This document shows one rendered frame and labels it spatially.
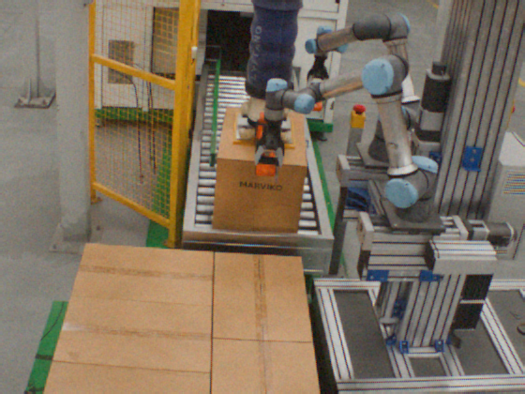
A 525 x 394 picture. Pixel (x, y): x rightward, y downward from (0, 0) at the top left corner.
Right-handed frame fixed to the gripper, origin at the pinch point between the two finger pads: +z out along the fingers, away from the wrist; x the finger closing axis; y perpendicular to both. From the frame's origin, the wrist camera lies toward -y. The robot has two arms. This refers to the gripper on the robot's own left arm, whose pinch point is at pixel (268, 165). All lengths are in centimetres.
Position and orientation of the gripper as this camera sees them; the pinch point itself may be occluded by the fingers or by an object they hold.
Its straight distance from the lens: 285.6
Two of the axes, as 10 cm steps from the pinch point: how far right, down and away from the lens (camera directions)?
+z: -0.9, 8.6, 5.0
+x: -10.0, -0.8, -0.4
